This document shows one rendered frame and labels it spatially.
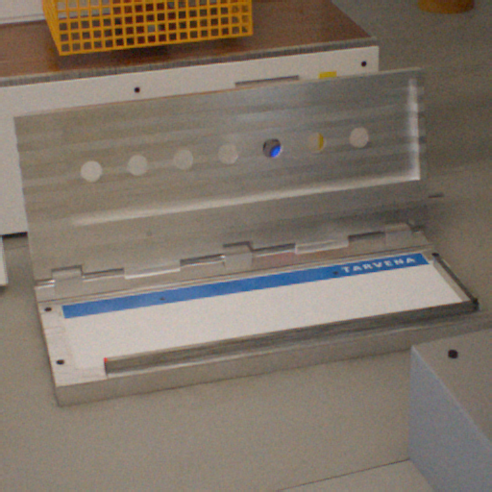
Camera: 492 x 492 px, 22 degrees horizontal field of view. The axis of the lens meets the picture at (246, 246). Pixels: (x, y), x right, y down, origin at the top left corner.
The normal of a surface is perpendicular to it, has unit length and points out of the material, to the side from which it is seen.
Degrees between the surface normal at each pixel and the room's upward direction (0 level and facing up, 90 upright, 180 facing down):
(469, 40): 0
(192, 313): 0
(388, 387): 0
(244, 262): 90
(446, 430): 90
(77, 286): 90
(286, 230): 78
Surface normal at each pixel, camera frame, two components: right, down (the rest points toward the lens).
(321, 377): -0.03, -0.89
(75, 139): 0.24, 0.25
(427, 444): -0.95, 0.17
